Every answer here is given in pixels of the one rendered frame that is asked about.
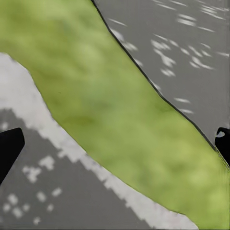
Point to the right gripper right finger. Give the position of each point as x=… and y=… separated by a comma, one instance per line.
x=222, y=142

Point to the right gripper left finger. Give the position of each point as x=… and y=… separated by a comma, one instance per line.
x=11, y=144

